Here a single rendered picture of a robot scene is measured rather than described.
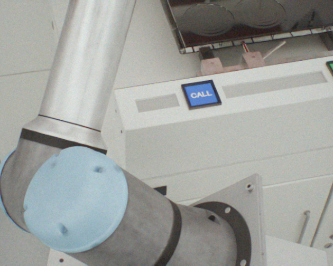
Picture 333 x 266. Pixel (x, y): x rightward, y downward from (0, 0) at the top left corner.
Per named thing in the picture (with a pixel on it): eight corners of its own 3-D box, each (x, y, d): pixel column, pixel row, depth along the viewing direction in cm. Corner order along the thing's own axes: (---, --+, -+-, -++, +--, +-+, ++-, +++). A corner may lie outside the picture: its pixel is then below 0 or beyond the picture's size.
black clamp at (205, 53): (197, 56, 130) (199, 46, 128) (209, 54, 130) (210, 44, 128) (203, 68, 128) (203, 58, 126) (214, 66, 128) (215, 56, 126)
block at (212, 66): (200, 70, 128) (201, 59, 125) (217, 68, 128) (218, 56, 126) (211, 100, 122) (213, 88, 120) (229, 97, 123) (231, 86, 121)
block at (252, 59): (240, 64, 129) (242, 53, 127) (257, 62, 130) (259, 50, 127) (253, 93, 124) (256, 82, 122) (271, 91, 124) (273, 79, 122)
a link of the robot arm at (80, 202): (140, 297, 76) (46, 247, 68) (85, 264, 87) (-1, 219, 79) (190, 202, 78) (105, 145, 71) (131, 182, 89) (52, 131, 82)
